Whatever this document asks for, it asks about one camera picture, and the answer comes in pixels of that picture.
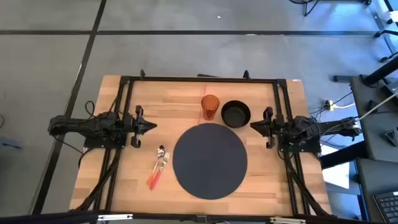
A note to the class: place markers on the white sheet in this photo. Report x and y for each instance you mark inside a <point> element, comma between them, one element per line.
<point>337,177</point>

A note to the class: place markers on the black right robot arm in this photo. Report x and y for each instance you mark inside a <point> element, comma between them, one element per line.
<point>311,127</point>

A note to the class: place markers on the round dark woven placemat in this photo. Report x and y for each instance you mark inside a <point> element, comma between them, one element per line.
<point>210,161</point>

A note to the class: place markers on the black wedge shaped object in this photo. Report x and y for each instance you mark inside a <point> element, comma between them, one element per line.
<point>392,137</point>

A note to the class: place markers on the silver metal bracket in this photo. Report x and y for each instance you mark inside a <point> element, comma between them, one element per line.
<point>287,220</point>
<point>115,216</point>

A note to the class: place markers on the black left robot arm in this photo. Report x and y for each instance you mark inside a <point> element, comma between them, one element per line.
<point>87,126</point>

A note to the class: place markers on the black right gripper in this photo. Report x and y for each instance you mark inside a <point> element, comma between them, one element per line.
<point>276,129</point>

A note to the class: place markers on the yellow white power strip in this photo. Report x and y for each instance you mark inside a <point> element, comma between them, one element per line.
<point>329,105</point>

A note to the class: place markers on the black bowl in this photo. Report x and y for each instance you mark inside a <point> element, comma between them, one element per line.
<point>235,115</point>

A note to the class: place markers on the black beam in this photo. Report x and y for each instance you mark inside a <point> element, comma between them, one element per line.
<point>342,155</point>

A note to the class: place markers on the black keyboard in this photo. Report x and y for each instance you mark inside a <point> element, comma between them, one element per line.
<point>388,205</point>

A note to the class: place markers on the grey desk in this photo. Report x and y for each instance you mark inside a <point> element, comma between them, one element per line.
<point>370,180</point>
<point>373,133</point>

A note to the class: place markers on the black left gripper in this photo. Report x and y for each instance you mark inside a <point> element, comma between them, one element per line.
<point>136,126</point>

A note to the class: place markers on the black aluminium table frame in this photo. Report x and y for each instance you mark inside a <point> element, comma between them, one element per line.
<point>248,80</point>

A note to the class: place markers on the orange faceted plastic cup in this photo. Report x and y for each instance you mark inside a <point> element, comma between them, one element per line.
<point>210,107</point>

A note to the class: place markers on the blue grey floor object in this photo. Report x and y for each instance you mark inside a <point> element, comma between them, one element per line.
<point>12,144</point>

